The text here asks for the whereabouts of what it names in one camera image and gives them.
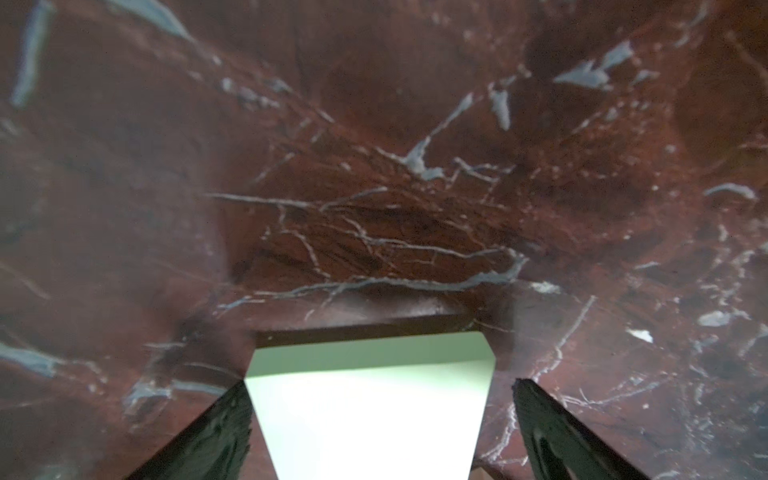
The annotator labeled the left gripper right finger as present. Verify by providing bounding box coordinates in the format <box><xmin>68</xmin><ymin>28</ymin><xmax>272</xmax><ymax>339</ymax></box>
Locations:
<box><xmin>512</xmin><ymin>378</ymin><xmax>648</xmax><ymax>480</ymax></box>

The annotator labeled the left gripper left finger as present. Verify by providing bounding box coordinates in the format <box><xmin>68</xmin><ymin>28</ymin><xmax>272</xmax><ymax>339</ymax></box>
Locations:
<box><xmin>128</xmin><ymin>381</ymin><xmax>253</xmax><ymax>480</ymax></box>

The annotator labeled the green sticky note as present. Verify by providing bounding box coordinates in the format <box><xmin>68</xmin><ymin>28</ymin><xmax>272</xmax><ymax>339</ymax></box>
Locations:
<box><xmin>245</xmin><ymin>331</ymin><xmax>496</xmax><ymax>479</ymax></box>

